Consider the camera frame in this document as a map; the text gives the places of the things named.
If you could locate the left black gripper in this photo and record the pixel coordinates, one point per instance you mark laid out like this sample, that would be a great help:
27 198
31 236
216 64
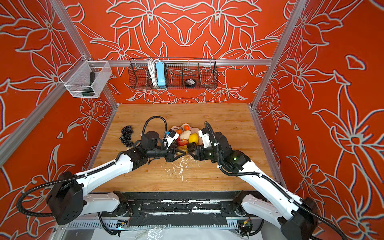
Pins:
171 153

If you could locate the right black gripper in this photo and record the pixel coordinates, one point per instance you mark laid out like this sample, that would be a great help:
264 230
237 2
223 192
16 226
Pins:
198 151

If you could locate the large yellow lemon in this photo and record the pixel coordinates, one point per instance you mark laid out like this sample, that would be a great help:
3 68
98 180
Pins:
193 138

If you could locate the black grape bunch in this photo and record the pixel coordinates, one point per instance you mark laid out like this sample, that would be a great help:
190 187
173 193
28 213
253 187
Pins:
126 136

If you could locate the red wrinkled strawberry fruit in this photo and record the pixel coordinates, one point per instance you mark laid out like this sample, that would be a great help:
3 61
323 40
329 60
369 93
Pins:
183 142

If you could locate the beige garlic-like fruit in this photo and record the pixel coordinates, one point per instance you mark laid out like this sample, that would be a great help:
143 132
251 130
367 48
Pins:
185 135

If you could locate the pink scalloped fruit bowl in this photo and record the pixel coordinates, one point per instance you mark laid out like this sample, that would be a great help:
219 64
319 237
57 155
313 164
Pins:
193 130

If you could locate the small yellow lemon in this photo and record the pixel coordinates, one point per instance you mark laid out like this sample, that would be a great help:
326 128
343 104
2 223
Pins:
181 149

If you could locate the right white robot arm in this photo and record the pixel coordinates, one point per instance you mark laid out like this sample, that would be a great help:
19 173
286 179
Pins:
294 217

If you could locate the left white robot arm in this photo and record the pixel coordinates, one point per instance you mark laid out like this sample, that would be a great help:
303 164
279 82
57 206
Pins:
73 197

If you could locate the black round puck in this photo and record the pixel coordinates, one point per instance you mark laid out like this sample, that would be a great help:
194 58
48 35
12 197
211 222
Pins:
190 83

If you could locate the light blue box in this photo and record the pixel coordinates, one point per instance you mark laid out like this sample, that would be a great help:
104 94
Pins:
160 66

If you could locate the dark green brush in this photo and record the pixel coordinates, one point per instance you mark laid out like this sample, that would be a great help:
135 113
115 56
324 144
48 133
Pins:
88 91

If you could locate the clear plastic bin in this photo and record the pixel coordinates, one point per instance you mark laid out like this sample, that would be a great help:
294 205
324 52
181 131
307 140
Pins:
77 77

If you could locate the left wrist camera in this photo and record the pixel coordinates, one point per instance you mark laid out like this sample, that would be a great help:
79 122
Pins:
170 137

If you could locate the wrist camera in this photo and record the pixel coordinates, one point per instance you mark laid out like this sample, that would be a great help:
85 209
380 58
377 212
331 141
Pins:
205 137
170 137

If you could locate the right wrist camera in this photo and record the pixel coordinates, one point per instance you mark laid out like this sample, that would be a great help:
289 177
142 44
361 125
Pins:
205 137

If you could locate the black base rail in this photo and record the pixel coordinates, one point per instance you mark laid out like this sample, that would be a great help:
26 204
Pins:
180 209

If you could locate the black wire basket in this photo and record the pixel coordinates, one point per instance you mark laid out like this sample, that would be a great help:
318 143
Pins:
143 73

